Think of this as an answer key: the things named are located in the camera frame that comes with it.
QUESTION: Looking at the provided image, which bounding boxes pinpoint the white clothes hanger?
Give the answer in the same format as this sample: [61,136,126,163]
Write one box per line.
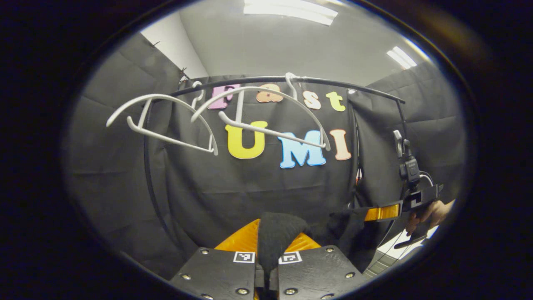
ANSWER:
[191,72,331,152]
[106,81,219,156]

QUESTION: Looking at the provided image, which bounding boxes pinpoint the black metal clothes rack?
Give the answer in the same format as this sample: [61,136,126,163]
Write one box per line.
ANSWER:
[143,75,413,250]

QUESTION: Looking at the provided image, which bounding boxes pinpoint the large ceiling light panel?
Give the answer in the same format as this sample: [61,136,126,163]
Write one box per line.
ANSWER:
[244,0,339,26]

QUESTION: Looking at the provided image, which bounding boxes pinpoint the black backdrop cloth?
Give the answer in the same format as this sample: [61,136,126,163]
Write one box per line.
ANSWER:
[62,33,469,280]

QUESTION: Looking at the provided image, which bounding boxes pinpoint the black knit garment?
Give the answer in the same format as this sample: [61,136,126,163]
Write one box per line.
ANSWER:
[257,207,402,278]

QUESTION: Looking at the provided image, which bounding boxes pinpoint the small ceiling light panel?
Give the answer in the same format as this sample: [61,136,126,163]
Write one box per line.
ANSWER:
[386,46,418,70]

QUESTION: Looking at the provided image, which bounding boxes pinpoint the white plastic box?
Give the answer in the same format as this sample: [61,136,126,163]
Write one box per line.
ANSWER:
[366,226,438,275]

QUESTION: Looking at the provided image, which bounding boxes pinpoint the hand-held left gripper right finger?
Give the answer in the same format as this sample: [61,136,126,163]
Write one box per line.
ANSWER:
[277,231,368,300]

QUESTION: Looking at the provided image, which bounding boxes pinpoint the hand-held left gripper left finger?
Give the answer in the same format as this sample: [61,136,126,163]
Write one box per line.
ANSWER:
[169,219,261,300]

